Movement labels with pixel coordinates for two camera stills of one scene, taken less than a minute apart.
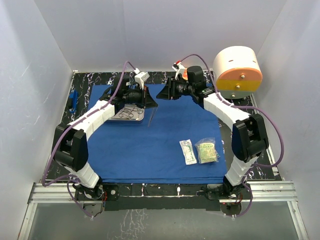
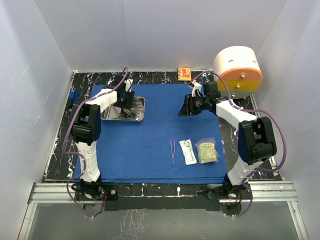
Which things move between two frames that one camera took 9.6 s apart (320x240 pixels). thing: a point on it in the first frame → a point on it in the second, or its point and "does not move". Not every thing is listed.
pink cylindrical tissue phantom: [237, 72] does not move
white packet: [188, 151] does not move
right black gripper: [164, 94] → [188, 109]
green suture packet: [206, 150] does not move
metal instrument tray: [130, 112] does not move
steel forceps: [154, 110] → [171, 150]
